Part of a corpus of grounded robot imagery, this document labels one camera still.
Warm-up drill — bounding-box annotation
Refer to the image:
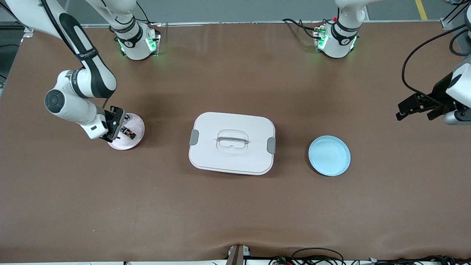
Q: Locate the pink round plate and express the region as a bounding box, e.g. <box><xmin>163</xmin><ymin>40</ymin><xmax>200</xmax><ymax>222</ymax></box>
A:
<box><xmin>107</xmin><ymin>113</ymin><xmax>145</xmax><ymax>151</ymax></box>

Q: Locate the light blue round plate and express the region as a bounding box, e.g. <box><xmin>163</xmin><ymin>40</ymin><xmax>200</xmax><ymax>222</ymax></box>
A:
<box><xmin>308</xmin><ymin>135</ymin><xmax>351</xmax><ymax>177</ymax></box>

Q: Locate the white lidded storage box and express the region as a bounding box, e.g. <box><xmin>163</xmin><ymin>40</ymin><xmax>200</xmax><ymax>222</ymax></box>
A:
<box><xmin>188</xmin><ymin>112</ymin><xmax>276</xmax><ymax>176</ymax></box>

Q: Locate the metal table clamp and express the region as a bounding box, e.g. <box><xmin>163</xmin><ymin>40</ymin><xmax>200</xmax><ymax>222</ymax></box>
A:
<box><xmin>226</xmin><ymin>244</ymin><xmax>251</xmax><ymax>265</ymax></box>

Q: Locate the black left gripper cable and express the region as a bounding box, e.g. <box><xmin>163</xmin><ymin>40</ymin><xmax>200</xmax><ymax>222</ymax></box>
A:
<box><xmin>402</xmin><ymin>24</ymin><xmax>471</xmax><ymax>97</ymax></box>

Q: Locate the aluminium frame post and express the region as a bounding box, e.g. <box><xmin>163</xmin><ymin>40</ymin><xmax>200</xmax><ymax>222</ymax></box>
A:
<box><xmin>440</xmin><ymin>0</ymin><xmax>471</xmax><ymax>30</ymax></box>

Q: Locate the black right arm base cable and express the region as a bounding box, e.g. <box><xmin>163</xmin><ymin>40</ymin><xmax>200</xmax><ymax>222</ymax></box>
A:
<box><xmin>123</xmin><ymin>4</ymin><xmax>162</xmax><ymax>26</ymax></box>

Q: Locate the black arm base cable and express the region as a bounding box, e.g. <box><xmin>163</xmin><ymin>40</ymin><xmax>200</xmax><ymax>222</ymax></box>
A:
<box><xmin>123</xmin><ymin>4</ymin><xmax>162</xmax><ymax>26</ymax></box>
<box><xmin>282</xmin><ymin>18</ymin><xmax>324</xmax><ymax>40</ymax></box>

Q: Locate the black left arm base cable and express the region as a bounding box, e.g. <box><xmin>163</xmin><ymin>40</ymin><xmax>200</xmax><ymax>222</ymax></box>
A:
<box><xmin>282</xmin><ymin>18</ymin><xmax>324</xmax><ymax>40</ymax></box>

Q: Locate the black cable bundle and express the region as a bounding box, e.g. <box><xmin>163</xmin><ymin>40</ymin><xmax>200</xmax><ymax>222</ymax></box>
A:
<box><xmin>269</xmin><ymin>248</ymin><xmax>471</xmax><ymax>265</ymax></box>

